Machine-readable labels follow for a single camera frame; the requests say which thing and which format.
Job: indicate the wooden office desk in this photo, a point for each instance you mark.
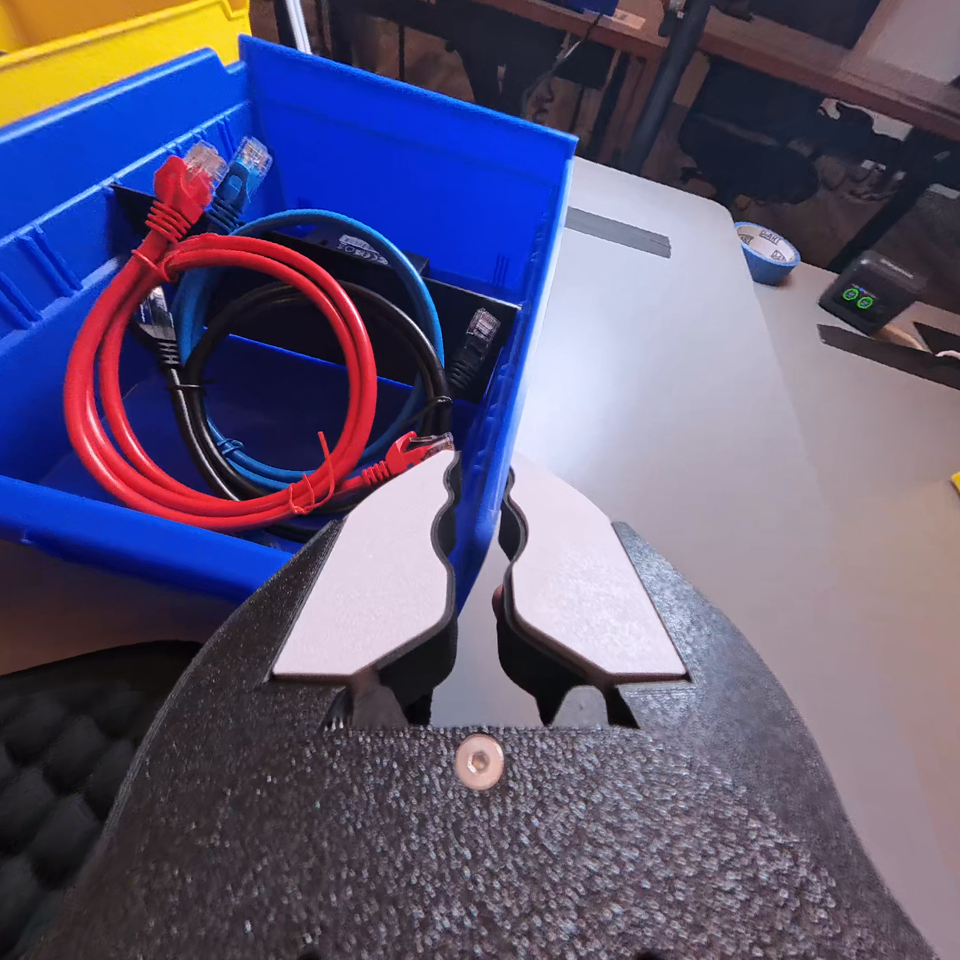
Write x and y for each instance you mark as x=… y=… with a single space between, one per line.
x=825 y=67

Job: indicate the black network switch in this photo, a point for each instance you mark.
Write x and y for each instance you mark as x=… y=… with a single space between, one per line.
x=352 y=251

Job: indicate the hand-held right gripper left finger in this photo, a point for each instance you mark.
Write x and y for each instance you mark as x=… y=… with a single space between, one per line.
x=375 y=577

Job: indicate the yellow plastic bin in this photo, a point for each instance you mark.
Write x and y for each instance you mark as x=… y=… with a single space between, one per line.
x=112 y=52

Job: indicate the black foam mat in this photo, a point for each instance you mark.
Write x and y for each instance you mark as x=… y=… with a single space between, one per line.
x=60 y=787

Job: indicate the blue plastic bin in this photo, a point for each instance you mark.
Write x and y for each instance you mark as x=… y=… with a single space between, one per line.
x=412 y=165

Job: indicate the black office chair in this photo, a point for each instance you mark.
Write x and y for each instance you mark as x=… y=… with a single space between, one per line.
x=750 y=142

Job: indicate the grey tape strip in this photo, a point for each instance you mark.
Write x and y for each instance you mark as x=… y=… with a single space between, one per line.
x=622 y=234

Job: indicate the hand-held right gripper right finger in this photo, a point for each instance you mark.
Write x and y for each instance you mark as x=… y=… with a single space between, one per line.
x=585 y=592

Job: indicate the black tape strip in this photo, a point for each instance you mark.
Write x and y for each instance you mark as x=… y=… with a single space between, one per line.
x=877 y=352

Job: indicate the black device with green lights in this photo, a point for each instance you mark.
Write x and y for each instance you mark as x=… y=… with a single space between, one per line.
x=870 y=289

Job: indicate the blue tape roll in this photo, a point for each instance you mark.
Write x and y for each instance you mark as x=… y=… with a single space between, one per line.
x=765 y=259

